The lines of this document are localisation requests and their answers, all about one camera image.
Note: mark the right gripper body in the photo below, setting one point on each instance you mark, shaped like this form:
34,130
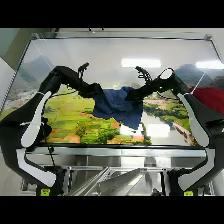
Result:
136,93

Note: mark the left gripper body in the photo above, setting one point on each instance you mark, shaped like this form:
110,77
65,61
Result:
92,90

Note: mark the blue shirt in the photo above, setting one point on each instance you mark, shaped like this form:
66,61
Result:
116,106

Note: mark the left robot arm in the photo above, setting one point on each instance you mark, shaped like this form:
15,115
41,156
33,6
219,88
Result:
31,123

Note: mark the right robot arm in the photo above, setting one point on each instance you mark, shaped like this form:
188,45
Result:
200,123

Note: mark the red garment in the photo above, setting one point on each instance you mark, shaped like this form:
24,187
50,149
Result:
210,98

